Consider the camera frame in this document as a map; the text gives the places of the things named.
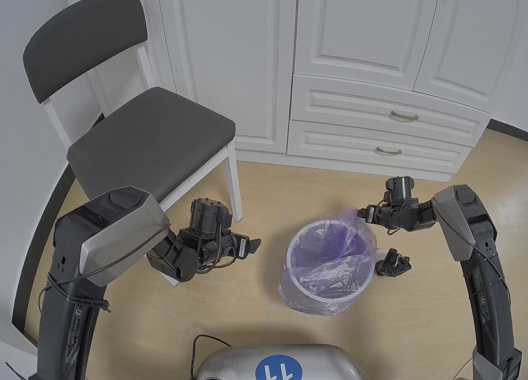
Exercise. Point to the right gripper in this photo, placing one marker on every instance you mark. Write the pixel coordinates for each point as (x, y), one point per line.
(377, 215)

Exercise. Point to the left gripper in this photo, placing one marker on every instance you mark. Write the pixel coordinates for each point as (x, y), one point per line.
(242, 248)

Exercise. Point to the purple plastic bag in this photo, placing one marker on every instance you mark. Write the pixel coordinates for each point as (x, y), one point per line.
(330, 275)

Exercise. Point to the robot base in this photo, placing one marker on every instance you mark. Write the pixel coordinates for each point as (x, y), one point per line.
(247, 364)

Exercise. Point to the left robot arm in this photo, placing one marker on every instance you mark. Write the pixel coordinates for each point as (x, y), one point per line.
(111, 238)

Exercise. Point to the crumpled black plastic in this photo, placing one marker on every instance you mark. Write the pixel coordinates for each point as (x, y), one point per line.
(394, 265)

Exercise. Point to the white trash bin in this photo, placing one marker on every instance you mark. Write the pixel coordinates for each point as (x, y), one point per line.
(295, 246)

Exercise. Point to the crumpled white paper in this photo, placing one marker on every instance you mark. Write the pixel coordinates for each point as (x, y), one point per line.
(381, 251)

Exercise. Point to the white chair with grey cushions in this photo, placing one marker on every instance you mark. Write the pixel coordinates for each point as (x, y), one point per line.
(156, 135)

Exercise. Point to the white wardrobe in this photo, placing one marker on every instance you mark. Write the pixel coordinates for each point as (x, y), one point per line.
(363, 19)

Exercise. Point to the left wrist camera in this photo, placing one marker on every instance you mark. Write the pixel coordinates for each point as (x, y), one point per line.
(226, 219)

